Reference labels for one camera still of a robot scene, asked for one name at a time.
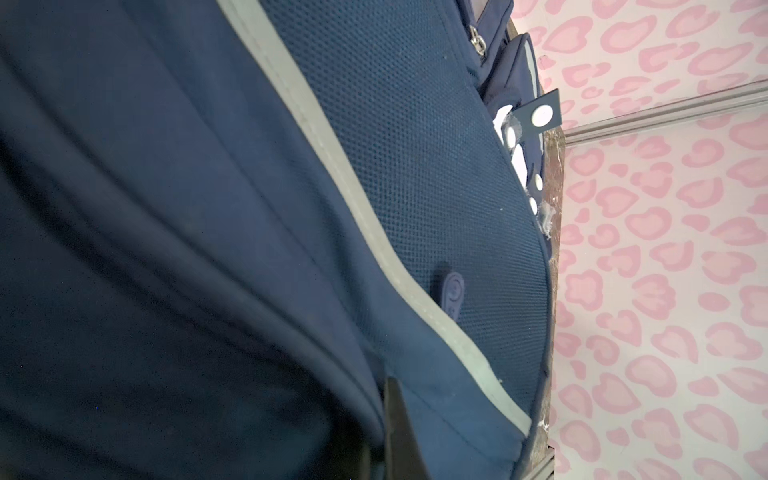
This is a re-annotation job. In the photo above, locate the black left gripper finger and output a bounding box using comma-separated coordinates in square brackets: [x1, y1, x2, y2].
[384, 377, 429, 480]

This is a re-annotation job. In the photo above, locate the navy blue student backpack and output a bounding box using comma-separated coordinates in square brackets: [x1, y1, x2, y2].
[1, 1, 552, 479]

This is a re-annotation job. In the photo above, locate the diagonal aluminium frame bar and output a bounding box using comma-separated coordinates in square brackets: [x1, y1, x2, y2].
[564, 80, 767, 146]

